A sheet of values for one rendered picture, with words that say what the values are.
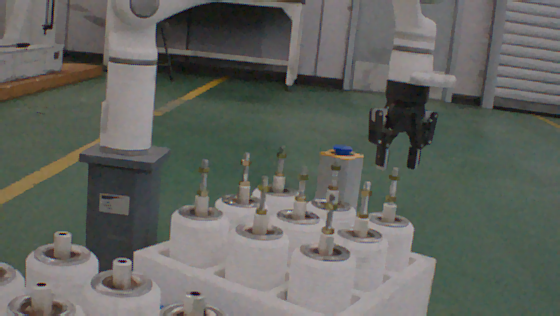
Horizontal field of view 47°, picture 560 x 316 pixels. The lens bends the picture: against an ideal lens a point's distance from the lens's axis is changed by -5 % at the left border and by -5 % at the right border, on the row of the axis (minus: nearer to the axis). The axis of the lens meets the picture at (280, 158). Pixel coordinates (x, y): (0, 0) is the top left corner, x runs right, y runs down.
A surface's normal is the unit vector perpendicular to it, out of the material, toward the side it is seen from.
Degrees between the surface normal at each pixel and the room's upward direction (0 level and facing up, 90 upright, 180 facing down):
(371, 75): 90
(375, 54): 90
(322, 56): 90
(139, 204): 90
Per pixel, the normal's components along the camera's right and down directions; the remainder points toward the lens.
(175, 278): -0.54, 0.11
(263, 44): -0.07, 0.20
